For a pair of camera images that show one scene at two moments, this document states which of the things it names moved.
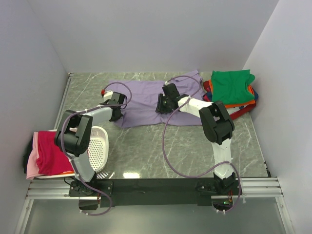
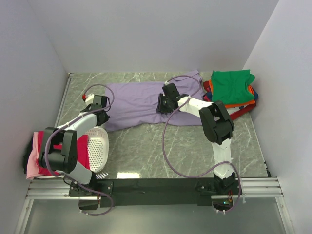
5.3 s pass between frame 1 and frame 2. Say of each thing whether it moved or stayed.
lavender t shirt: stayed
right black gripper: stayed
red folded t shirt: stayed
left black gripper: moved
